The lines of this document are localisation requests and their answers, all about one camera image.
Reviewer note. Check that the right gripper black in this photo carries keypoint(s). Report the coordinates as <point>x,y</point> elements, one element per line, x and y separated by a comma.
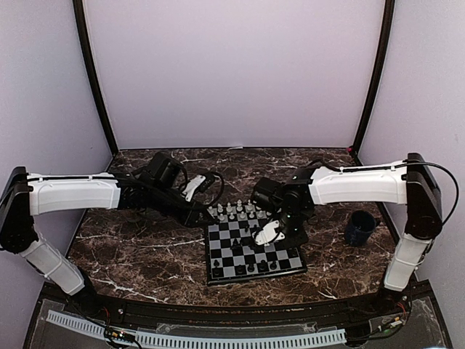
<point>298,239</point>

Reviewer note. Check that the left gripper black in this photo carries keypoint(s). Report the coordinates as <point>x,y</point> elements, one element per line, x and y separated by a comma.
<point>190,217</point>

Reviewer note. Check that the black queen piece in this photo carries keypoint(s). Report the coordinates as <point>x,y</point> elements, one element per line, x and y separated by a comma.
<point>262,266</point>

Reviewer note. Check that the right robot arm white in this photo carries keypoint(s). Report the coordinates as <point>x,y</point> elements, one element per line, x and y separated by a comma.
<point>408,186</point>

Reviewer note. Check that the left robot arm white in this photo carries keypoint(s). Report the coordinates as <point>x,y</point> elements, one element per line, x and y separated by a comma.
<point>28,195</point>

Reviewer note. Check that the black chess pieces pile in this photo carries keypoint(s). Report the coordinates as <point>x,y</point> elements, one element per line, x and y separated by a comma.
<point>240,240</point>

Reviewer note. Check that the beige printed mug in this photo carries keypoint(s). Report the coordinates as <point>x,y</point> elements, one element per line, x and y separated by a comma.
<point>134,216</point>

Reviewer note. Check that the dark blue mug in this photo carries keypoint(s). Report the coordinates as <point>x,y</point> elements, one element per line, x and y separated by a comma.
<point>360,227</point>

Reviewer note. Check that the black white chessboard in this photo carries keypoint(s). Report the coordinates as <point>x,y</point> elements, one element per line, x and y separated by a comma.
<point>217,247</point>

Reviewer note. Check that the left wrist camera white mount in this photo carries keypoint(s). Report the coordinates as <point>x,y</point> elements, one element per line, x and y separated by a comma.
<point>192,186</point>

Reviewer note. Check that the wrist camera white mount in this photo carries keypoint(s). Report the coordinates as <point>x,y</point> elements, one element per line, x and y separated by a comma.
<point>192,186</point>
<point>269,234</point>

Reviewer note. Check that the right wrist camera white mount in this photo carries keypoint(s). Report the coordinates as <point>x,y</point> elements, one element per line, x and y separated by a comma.
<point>269,234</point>

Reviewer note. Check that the white slotted cable duct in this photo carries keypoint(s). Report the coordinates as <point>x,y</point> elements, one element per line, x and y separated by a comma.
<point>178,336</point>

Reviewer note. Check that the left black frame post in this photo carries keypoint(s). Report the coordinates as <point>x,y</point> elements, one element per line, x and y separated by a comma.
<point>91,71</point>

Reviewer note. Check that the black frame post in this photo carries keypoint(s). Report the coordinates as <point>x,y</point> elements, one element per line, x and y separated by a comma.
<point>91,71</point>
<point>378,66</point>

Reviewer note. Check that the right black frame post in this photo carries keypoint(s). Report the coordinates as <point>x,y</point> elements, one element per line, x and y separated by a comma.
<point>378,66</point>

